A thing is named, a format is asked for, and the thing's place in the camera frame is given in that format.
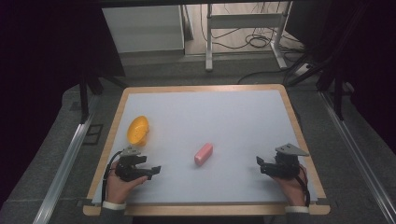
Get yellow soap dish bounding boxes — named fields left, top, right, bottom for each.
left=126, top=115, right=150, bottom=147

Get white cabinet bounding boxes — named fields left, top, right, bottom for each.
left=102, top=5, right=185, bottom=54

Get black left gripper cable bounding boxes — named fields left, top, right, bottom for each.
left=101, top=149, right=123, bottom=203

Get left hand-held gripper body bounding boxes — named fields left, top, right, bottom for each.
left=114, top=146, right=153, bottom=183

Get aluminium rail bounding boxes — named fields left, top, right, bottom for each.
left=319, top=91, right=396, bottom=224
left=32, top=115, right=95, bottom=224

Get white metal desk frame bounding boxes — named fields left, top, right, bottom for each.
left=205, top=1, right=294, bottom=73

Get pink soap bar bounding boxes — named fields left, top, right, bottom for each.
left=193, top=142, right=214, bottom=167

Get person's right hand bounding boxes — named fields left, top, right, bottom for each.
left=270, top=163, right=309, bottom=207

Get white power strip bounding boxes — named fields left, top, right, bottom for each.
left=294, top=63, right=314, bottom=77

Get black stand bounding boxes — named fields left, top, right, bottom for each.
left=78, top=73, right=129, bottom=123
left=285, top=46, right=356, bottom=121

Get black floor cables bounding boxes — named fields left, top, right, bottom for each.
left=199, top=2, right=307, bottom=86

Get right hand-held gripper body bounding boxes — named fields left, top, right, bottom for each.
left=260, top=143, right=310, bottom=180

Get person's left hand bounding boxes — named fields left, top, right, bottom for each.
left=104, top=160, right=149, bottom=205

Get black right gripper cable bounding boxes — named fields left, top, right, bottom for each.
left=294, top=167, right=312, bottom=207

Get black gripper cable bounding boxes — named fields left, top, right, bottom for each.
left=294, top=167, right=312, bottom=207
left=101, top=149, right=123, bottom=203

